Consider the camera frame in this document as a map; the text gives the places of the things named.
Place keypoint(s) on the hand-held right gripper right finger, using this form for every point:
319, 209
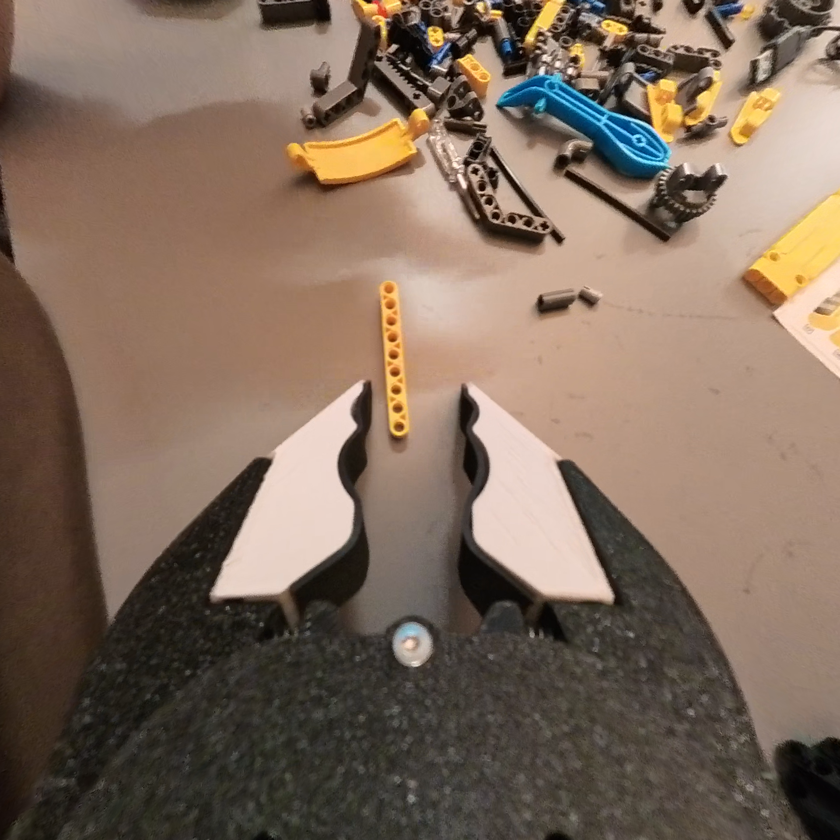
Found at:
531, 512

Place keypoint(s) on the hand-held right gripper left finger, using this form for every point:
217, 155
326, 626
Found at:
295, 512

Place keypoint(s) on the yellow straight beam with holes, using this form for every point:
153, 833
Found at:
394, 361

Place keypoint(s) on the dark grey pin piece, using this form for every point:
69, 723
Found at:
556, 300

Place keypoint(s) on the short grey bush piece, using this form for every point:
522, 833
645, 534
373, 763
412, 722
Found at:
590, 295

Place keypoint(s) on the black bent beam with holes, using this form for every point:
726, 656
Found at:
502, 207

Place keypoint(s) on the thin black axle rod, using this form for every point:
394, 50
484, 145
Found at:
525, 193

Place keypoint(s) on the long black axle rod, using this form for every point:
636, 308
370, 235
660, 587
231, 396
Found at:
617, 203

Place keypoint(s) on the printed instruction booklet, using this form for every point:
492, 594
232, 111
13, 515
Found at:
814, 334

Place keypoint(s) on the dark grey gear piece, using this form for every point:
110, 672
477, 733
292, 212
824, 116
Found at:
686, 193

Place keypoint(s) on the yellow curved panel piece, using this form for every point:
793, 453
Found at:
358, 154

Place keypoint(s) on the clear plastic connector piece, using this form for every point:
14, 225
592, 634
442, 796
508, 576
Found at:
447, 154

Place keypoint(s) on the yellow flat panel piece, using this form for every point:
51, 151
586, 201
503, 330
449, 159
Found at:
797, 256

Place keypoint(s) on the black plastic part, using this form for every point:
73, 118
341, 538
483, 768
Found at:
810, 778

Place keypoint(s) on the blue plastic separator tool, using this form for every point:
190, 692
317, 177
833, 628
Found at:
590, 121

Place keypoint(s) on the small yellow panel piece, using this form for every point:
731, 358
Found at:
754, 117

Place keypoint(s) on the pile of small building parts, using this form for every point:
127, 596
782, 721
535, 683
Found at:
558, 46

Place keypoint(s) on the black rectangular frame piece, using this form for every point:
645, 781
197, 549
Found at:
292, 10

